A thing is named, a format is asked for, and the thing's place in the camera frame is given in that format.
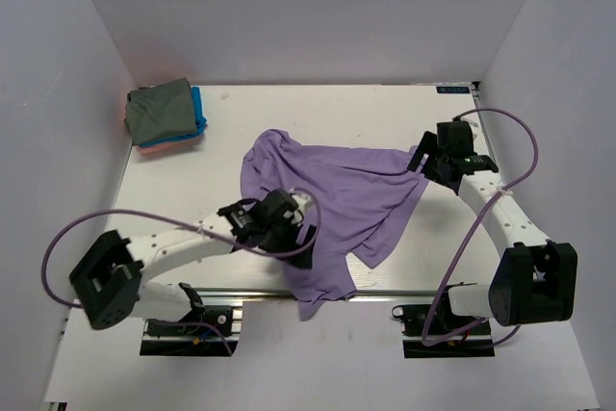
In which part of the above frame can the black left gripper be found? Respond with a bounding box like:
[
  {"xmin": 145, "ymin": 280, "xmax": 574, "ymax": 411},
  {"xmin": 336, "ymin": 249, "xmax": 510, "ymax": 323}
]
[{"xmin": 258, "ymin": 216, "xmax": 318, "ymax": 269}]

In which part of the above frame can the purple t-shirt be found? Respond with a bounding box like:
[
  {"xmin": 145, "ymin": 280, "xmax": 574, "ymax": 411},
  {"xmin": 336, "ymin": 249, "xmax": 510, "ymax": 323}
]
[{"xmin": 240, "ymin": 129, "xmax": 428, "ymax": 321}]

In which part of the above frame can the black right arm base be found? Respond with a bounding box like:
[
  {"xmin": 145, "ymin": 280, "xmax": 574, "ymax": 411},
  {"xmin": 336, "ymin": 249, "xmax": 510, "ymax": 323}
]
[{"xmin": 392, "ymin": 303, "xmax": 497, "ymax": 360}]

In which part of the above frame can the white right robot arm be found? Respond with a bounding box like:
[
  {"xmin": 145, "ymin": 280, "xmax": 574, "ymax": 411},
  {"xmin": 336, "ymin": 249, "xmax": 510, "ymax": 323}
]
[{"xmin": 408, "ymin": 119, "xmax": 578, "ymax": 333}]

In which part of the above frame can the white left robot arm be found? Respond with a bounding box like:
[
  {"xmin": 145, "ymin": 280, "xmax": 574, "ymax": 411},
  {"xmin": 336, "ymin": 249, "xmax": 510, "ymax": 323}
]
[{"xmin": 69, "ymin": 190, "xmax": 320, "ymax": 333}]

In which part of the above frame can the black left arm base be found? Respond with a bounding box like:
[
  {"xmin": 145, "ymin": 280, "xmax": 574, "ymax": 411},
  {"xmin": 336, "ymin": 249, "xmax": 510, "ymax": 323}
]
[{"xmin": 140, "ymin": 305, "xmax": 242, "ymax": 358}]

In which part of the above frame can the blue logo sticker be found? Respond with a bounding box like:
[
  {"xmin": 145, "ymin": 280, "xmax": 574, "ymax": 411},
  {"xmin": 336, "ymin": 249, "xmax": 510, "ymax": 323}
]
[{"xmin": 436, "ymin": 86, "xmax": 471, "ymax": 94}]

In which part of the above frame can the folded blue t-shirt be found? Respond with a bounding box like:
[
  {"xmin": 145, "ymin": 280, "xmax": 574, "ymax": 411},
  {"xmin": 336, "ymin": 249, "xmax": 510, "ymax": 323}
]
[{"xmin": 139, "ymin": 87, "xmax": 207, "ymax": 148}]

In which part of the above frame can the folded salmon pink t-shirt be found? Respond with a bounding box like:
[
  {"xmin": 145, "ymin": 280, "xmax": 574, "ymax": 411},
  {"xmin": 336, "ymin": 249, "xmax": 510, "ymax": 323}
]
[{"xmin": 133, "ymin": 131, "xmax": 204, "ymax": 156}]

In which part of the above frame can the folded olive green t-shirt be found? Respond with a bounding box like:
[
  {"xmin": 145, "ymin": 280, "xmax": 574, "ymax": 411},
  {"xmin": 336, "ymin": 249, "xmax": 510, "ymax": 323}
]
[{"xmin": 124, "ymin": 78, "xmax": 198, "ymax": 145}]

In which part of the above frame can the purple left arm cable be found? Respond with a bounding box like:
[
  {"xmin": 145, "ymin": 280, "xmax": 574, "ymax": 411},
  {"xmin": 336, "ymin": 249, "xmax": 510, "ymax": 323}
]
[{"xmin": 40, "ymin": 188, "xmax": 322, "ymax": 307}]

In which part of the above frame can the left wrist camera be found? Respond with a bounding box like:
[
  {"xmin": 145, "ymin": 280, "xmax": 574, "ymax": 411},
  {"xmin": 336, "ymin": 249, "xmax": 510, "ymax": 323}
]
[{"xmin": 260, "ymin": 190, "xmax": 312, "ymax": 224}]

